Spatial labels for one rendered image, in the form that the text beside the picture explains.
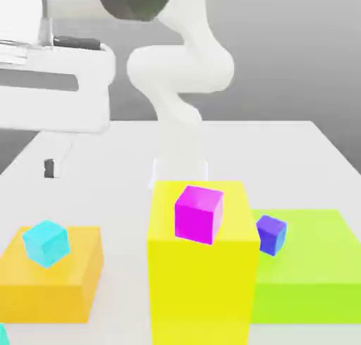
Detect large orange box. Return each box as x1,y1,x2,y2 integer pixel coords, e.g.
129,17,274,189
0,225,105,325

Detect large lime green box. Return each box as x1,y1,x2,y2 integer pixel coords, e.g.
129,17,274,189
250,209,361,325

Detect large yellow box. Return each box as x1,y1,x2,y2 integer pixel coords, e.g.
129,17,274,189
146,180,261,345

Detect small blue cube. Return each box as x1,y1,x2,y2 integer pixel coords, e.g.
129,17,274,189
255,214,288,258

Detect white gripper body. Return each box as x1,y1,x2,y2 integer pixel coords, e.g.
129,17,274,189
0,44,116,135

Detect small magenta cube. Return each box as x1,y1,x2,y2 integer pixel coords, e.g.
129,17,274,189
173,184,225,246

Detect small cyan cube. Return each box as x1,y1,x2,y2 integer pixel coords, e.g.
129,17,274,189
22,219,71,270

